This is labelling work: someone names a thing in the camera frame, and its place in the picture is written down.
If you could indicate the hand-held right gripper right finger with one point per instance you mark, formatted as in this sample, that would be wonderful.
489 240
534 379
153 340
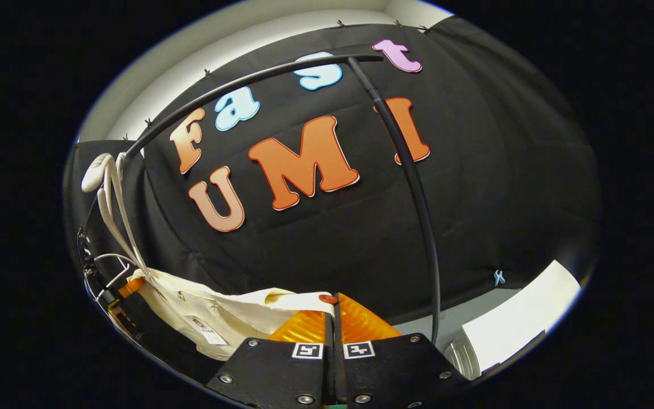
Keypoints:
395 369

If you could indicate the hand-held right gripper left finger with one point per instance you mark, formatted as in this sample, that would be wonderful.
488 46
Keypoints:
270 369

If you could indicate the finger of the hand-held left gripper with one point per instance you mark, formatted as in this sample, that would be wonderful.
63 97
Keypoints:
131 287

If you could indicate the cream jacket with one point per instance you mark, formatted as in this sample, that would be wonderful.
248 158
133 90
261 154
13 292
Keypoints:
236 318

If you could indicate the white plastic clothes hanger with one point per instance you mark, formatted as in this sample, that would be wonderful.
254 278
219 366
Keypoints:
116 216

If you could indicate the black clothes rack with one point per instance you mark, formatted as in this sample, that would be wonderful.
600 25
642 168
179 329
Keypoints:
433 272

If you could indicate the white paper hang tag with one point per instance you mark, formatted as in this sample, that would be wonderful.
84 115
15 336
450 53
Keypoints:
205 330

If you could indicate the white cabinet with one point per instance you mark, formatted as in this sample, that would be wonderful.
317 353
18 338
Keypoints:
520 318

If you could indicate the blue clip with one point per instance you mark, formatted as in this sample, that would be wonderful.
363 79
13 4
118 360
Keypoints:
499 277

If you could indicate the black backdrop cloth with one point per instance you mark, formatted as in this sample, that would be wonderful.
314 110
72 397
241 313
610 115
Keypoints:
503 170

